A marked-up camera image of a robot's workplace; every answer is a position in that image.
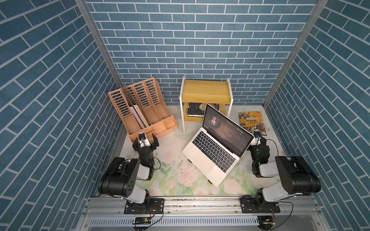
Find silver laptop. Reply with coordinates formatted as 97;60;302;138
182;104;254;187

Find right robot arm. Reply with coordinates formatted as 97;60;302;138
240;137;321;214

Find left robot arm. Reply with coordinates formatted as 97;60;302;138
98;132;164;216

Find white papers in organizer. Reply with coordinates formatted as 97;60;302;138
130;105;149;129

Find floral table mat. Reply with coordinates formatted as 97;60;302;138
135;127;280;196

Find yellow illustrated book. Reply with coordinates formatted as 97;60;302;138
238;111;267;136

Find orange plastic file organizer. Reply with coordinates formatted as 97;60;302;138
108;78;177;142

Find black book on shelf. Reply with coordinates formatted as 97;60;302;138
187;103;207;118

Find green circuit board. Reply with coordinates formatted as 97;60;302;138
133;217;151;226

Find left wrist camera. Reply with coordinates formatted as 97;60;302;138
138;132;150;148

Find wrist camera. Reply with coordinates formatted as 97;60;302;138
138;132;150;148
251;131;261;146

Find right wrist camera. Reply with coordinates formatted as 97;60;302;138
251;131;261;146

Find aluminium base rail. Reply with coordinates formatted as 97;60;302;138
82;196;322;217

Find wooden shelf white frame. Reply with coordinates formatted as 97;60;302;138
179;77;234;132

